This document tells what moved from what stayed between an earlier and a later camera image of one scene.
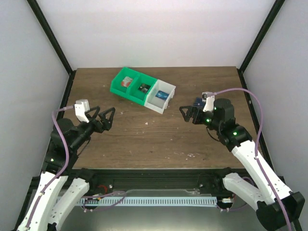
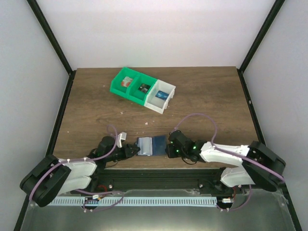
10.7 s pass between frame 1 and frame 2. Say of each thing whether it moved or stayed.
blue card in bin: stayed
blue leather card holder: moved
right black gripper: moved
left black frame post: stayed
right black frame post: stayed
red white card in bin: stayed
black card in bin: stayed
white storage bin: stayed
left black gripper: moved
